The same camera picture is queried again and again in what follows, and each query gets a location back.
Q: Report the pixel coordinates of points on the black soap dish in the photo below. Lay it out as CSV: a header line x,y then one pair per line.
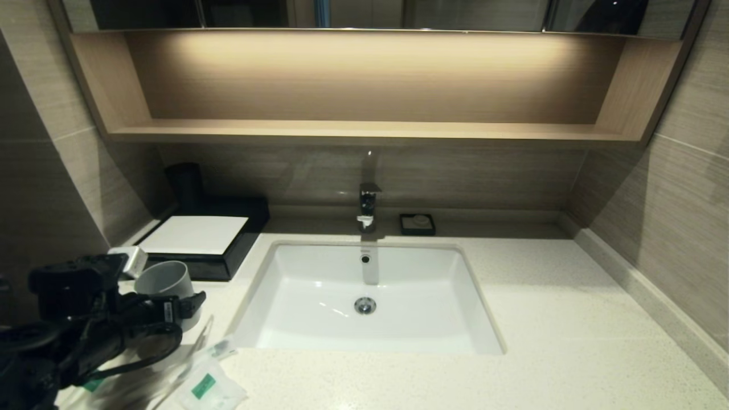
x,y
405,228

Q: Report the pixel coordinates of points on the wrapped toothbrush green label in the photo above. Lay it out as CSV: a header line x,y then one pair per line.
x,y
94,385

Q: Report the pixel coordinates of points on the wrapped toothbrush clear sleeve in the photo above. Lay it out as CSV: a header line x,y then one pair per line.
x,y
219,347

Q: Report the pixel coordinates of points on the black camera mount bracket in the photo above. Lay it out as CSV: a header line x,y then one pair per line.
x,y
74,282

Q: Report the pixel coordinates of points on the black cup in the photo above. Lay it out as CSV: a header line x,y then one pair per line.
x,y
185,185

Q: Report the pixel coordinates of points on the grey plastic cup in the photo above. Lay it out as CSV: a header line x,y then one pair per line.
x,y
168,279

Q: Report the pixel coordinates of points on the white sink basin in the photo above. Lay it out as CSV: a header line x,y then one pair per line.
x,y
421,307

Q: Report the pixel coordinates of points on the wooden wall shelf niche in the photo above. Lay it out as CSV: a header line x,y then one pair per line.
x,y
370,131

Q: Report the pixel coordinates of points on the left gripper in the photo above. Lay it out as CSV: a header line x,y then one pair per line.
x,y
114,324

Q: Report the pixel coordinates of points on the chrome faucet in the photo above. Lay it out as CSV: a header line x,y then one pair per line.
x,y
368,205

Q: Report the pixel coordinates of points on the chrome sink drain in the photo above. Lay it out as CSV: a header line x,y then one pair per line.
x,y
365,306

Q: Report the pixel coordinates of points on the small sachet green label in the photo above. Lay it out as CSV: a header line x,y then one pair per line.
x,y
205,386

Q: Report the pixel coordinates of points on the mirror cabinet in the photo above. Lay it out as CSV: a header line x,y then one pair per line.
x,y
455,14

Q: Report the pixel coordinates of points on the round soap bar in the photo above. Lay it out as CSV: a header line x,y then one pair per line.
x,y
421,220

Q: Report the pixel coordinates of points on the black amenity drawer box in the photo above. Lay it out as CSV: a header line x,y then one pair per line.
x,y
245,245

